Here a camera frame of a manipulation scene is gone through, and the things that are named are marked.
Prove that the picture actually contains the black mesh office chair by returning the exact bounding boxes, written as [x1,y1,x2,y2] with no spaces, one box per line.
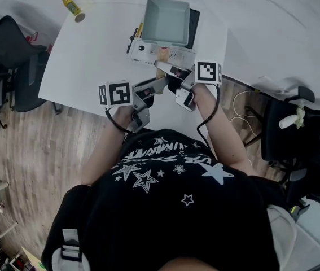
[261,85,320,215]

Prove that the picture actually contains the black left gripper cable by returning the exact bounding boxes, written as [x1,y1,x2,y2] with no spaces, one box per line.
[105,108,135,135]

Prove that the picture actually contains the white flower bunch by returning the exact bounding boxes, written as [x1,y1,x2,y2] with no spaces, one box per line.
[295,102,306,130]

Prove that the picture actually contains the yellow drink bottle black cap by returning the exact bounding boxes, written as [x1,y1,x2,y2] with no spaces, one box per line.
[57,0,86,23]

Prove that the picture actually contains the thin white cable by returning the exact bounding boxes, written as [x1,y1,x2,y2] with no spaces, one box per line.
[229,90,262,138]

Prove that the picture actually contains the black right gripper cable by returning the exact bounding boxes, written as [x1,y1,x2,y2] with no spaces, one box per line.
[196,85,221,150]

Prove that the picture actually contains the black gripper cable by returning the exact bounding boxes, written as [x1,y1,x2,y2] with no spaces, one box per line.
[105,108,135,135]
[196,85,221,150]

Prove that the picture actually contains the person's black star shirt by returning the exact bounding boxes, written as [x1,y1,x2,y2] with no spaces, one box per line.
[41,128,280,271]

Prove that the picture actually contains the white electronic device box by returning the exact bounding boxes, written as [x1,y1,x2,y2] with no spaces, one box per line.
[125,8,200,68]

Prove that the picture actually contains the red metal frame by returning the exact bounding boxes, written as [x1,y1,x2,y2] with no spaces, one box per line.
[25,32,52,53]

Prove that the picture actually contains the small white bottle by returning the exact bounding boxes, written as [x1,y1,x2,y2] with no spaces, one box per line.
[278,114,298,129]

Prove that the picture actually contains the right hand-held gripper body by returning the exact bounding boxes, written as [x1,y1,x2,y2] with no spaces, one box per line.
[176,62,222,112]

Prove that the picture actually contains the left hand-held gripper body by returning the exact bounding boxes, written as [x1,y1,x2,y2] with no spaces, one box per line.
[98,80,155,134]

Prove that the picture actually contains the person's left forearm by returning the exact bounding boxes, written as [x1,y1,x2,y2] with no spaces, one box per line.
[80,106,134,186]

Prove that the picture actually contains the white backpack strap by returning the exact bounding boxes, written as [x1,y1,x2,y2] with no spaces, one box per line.
[266,204,298,271]
[51,229,90,271]

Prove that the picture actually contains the person's right forearm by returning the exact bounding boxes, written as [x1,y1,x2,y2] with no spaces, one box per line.
[193,84,254,177]

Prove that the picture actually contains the white table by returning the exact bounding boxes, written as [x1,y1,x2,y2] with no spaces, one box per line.
[37,1,230,142]

